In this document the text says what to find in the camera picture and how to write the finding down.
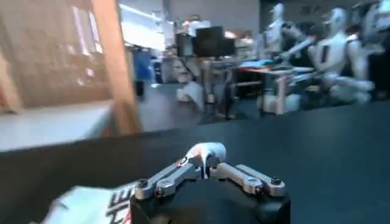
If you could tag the white shirt with black print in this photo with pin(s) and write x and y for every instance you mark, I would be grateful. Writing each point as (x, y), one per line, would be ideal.
(85, 207)

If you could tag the small black monitor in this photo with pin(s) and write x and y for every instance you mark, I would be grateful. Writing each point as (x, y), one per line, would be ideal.
(185, 45)

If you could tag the brown wooden panel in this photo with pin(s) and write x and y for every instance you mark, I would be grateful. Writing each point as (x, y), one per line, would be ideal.
(51, 51)

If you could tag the white humanoid robot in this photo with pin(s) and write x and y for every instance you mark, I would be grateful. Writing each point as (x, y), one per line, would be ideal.
(335, 58)
(275, 29)
(373, 21)

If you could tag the pale white side table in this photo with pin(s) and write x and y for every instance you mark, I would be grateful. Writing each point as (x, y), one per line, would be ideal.
(51, 124)

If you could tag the wooden post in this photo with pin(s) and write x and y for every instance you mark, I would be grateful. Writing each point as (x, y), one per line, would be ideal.
(117, 67)

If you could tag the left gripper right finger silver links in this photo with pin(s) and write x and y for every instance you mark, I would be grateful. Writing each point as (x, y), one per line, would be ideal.
(250, 179)

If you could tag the wooden desk with pale legs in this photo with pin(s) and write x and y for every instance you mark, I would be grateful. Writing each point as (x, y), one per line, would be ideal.
(274, 88)

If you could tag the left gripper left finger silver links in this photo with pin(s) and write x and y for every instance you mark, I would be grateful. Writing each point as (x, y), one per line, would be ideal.
(170, 179)

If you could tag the white bag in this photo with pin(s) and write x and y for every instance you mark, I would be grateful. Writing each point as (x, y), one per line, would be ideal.
(192, 92)

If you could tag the large black monitor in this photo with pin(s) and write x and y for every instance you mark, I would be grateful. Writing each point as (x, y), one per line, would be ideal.
(210, 41)

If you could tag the colourful cloth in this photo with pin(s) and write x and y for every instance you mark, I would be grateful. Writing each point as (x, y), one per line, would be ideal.
(256, 64)

